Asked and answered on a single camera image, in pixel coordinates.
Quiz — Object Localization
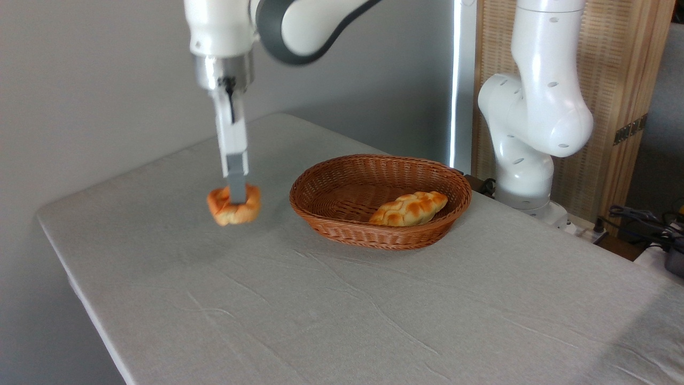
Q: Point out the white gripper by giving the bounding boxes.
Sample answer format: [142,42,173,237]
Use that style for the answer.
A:
[213,88,250,205]

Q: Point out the round golden bread roll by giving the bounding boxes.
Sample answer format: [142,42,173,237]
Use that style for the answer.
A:
[207,184,262,226]

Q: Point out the braided golden bread loaf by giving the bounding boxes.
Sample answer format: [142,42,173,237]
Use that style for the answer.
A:
[369,191,449,228]

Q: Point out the brown wicker basket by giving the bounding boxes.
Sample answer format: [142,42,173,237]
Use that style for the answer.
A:
[289,155,473,251]

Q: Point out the grey tablecloth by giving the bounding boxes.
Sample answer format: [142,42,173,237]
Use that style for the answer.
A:
[36,112,684,385]

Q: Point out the white vertical pole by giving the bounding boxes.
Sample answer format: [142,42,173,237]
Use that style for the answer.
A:
[449,0,477,175]

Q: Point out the wooden folding screen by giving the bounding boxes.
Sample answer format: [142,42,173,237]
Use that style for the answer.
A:
[473,0,675,223]

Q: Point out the dark metal screen hinge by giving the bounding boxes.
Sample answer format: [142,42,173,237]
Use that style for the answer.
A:
[613,113,648,146]

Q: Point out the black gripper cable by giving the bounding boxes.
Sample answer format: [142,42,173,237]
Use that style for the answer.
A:
[224,76,237,124]

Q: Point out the black cable bundle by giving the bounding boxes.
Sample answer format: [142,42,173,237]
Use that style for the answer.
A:
[608,205,684,252]

